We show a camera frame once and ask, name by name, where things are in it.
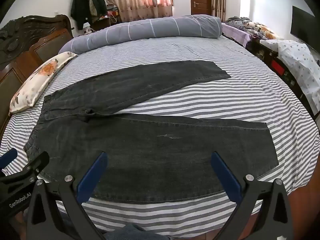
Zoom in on carved wooden headboard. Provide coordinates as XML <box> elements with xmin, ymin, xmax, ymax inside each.
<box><xmin>0</xmin><ymin>14</ymin><xmax>74</xmax><ymax>135</ymax></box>

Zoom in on olive hanging jacket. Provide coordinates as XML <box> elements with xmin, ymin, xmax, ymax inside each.
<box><xmin>88</xmin><ymin>0</ymin><xmax>108</xmax><ymax>23</ymax></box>

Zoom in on white dotted cloth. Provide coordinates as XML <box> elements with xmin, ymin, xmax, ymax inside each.
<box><xmin>260</xmin><ymin>39</ymin><xmax>320</xmax><ymax>101</ymax></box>

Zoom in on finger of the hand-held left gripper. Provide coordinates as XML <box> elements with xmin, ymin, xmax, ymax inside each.
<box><xmin>19</xmin><ymin>151</ymin><xmax>50</xmax><ymax>180</ymax></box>
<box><xmin>0</xmin><ymin>149</ymin><xmax>18</xmax><ymax>170</ymax></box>

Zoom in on dark grey denim pants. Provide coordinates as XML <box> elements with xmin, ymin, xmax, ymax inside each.
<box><xmin>24</xmin><ymin>60</ymin><xmax>279</xmax><ymax>204</ymax></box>

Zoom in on black television screen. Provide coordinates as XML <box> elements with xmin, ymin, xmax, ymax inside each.
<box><xmin>290</xmin><ymin>5</ymin><xmax>320</xmax><ymax>61</ymax></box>

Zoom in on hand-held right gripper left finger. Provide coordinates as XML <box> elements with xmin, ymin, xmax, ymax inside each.
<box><xmin>26</xmin><ymin>151</ymin><xmax>108</xmax><ymax>240</ymax></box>

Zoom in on bed with striped sheet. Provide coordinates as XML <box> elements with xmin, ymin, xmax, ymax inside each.
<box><xmin>0</xmin><ymin>35</ymin><xmax>320</xmax><ymax>240</ymax></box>

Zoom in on floral pillow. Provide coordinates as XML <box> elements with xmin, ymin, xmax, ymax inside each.
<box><xmin>9</xmin><ymin>51</ymin><xmax>78</xmax><ymax>116</ymax></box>
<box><xmin>244</xmin><ymin>21</ymin><xmax>285</xmax><ymax>41</ymax></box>

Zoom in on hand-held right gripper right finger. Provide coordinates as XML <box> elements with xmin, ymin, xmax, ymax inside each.
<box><xmin>211</xmin><ymin>151</ymin><xmax>294</xmax><ymax>240</ymax></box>

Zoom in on person's leg in jeans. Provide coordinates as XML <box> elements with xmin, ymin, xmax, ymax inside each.
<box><xmin>103</xmin><ymin>223</ymin><xmax>171</xmax><ymax>240</ymax></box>

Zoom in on cluttered bedside table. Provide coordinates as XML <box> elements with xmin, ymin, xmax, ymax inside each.
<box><xmin>82</xmin><ymin>4</ymin><xmax>123</xmax><ymax>36</ymax></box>

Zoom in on purple cloth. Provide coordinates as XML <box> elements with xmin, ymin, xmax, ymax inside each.
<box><xmin>221</xmin><ymin>22</ymin><xmax>251</xmax><ymax>48</ymax></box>

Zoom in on rolled grey checked duvet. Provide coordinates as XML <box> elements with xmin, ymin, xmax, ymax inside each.
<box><xmin>58</xmin><ymin>14</ymin><xmax>223</xmax><ymax>55</ymax></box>

